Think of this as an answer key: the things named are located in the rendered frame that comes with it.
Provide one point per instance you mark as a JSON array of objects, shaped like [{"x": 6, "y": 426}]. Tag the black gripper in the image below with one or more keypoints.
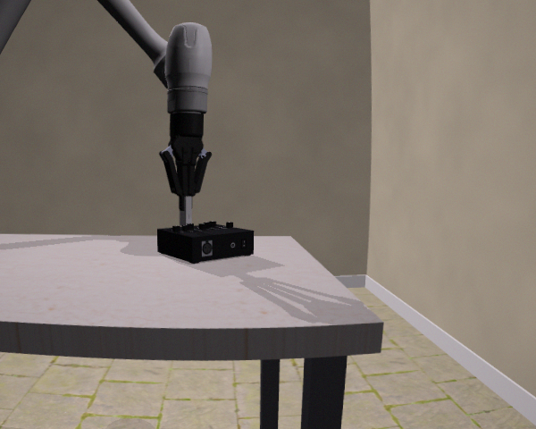
[{"x": 186, "y": 130}]

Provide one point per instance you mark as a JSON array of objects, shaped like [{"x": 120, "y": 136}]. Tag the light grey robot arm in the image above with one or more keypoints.
[{"x": 187, "y": 59}]

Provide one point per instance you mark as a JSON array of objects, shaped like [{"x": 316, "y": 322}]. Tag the black lighting desk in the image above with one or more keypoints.
[{"x": 205, "y": 242}]

